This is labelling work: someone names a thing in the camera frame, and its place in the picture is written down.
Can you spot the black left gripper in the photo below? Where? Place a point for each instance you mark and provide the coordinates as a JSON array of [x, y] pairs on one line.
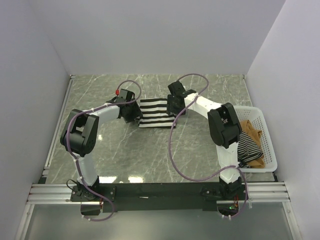
[[137, 112]]

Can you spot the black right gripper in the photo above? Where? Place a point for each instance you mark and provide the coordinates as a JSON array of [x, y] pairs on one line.
[[169, 108]]

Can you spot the wide striped tank top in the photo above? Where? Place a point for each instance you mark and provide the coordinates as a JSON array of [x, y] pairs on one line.
[[154, 114]]

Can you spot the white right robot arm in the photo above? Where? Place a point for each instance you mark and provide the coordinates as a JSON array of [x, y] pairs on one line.
[[224, 129]]

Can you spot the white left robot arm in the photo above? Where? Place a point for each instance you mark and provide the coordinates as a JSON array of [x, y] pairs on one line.
[[80, 132]]

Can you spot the thin striped tank top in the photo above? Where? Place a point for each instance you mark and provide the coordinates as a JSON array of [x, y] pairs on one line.
[[247, 150]]

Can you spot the tan brown tank top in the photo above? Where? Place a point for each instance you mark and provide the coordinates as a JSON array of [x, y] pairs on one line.
[[255, 134]]

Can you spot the white plastic laundry basket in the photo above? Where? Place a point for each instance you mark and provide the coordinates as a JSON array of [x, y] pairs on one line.
[[256, 117]]

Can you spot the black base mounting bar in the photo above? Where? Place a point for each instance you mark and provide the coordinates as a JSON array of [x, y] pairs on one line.
[[145, 205]]

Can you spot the aluminium frame rail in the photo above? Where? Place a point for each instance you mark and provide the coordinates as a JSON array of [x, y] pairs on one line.
[[256, 192]]

